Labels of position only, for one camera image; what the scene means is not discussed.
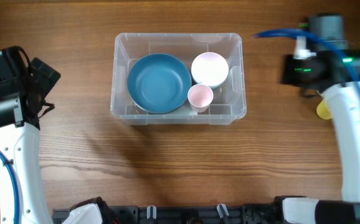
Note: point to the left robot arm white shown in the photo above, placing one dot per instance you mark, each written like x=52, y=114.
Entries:
x=22, y=195

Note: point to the dark blue bowl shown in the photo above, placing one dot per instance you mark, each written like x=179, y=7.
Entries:
x=159, y=83

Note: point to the light blue small bowl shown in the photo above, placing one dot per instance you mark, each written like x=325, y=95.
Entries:
x=210, y=83

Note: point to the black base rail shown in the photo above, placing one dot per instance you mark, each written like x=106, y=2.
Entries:
x=259, y=213

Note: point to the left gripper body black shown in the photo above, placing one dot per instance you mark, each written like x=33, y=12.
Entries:
x=44, y=78

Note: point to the clear plastic storage bin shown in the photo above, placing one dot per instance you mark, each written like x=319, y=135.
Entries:
x=229, y=101

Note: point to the white pink small bowl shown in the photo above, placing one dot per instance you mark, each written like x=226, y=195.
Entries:
x=209, y=66

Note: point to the yellow cup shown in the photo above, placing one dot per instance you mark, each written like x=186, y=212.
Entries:
x=322, y=111

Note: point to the pink cup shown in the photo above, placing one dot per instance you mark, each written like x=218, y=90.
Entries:
x=200, y=97

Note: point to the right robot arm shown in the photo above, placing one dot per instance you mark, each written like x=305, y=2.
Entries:
x=343, y=100

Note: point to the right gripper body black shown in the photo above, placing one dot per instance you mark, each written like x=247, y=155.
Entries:
x=292, y=73

